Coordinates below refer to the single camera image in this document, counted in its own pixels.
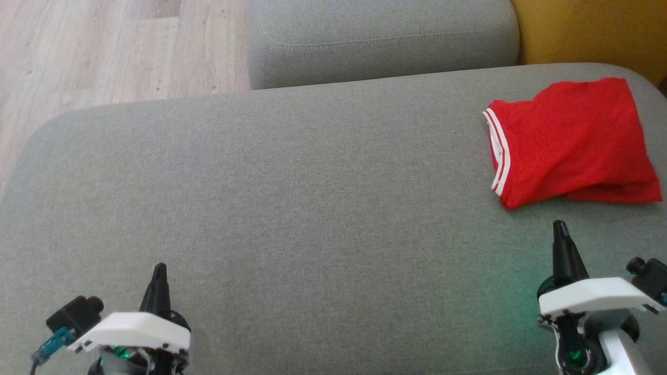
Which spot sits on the grey fabric sofa seat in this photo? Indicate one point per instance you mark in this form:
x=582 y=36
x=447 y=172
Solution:
x=312 y=219

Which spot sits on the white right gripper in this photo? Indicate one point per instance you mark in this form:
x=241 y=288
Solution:
x=589 y=296

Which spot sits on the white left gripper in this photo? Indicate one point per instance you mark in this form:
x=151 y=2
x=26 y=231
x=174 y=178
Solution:
x=135 y=330

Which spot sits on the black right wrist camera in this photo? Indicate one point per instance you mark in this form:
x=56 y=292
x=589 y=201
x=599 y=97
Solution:
x=651 y=276

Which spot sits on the grey fabric sofa cushion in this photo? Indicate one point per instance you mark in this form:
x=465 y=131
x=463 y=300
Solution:
x=380 y=47

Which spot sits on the red white basketball jersey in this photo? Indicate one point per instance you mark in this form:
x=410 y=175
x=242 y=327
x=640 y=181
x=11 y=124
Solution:
x=568 y=140

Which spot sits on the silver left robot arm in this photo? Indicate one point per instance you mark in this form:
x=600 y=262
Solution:
x=122 y=365

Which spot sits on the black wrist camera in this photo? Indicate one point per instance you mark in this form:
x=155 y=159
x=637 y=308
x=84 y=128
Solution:
x=651 y=276
x=75 y=315

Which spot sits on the yellow upholstered furniture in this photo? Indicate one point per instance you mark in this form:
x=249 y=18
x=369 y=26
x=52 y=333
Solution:
x=589 y=31

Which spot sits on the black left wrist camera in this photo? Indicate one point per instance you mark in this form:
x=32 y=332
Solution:
x=75 y=315

